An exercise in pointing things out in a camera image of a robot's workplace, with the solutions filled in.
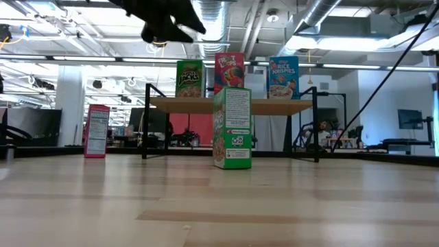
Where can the white curtain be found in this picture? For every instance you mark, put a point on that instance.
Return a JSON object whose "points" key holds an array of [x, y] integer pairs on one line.
{"points": [[271, 132]]}

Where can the round white ceiling fixture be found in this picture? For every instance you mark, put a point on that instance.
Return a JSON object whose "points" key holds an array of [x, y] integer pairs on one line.
{"points": [[272, 15]]}

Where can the wooden shelf with black frame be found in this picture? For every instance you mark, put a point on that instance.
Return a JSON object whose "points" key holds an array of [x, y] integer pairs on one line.
{"points": [[274, 107]]}

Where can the blue Rice Krispies cereal box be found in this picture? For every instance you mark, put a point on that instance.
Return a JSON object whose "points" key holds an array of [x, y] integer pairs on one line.
{"points": [[284, 77]]}

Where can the grey metal cylinder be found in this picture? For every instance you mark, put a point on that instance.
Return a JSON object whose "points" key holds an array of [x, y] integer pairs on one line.
{"points": [[10, 152]]}

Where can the silver ribbed ventilation duct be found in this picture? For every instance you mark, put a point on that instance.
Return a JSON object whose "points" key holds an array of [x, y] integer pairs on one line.
{"points": [[214, 37]]}

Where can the black ceiling speaker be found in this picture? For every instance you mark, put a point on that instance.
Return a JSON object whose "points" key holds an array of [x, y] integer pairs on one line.
{"points": [[97, 84]]}

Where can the silver smooth ventilation duct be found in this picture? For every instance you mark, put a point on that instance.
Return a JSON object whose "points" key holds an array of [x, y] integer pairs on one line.
{"points": [[319, 13]]}

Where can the black ceiling device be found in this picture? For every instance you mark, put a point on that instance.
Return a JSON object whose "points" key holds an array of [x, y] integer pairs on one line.
{"points": [[4, 32]]}

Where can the pink panel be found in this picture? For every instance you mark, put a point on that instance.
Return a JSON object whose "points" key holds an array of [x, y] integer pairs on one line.
{"points": [[202, 123]]}

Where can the white column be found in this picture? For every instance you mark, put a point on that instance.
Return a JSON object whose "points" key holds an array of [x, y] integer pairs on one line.
{"points": [[70, 106]]}

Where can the person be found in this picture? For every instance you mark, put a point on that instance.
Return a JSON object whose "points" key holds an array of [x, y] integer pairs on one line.
{"points": [[323, 128]]}

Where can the red Froot Loops cereal box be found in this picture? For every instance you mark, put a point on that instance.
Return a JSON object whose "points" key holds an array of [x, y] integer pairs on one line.
{"points": [[97, 132], [229, 72]]}

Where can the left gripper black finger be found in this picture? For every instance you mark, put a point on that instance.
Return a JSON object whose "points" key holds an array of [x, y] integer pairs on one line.
{"points": [[164, 34], [190, 19]]}

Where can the dark monitor on arm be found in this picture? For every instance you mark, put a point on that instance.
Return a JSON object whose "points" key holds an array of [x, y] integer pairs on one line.
{"points": [[409, 119]]}

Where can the black fabric partition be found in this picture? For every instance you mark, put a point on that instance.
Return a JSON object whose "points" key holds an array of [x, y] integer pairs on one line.
{"points": [[32, 127]]}

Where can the black monitor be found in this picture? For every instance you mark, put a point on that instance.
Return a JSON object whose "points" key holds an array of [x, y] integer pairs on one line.
{"points": [[156, 119]]}

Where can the black standing desk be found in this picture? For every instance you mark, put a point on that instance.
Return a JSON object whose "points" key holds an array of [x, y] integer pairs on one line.
{"points": [[408, 140]]}

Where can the black idle robot arm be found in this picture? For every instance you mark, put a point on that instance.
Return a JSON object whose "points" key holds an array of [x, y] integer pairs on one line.
{"points": [[187, 138], [303, 137], [356, 135]]}

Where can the green Apple Jacks cereal box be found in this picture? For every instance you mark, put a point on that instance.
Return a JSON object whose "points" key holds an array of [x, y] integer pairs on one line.
{"points": [[233, 137], [189, 79]]}

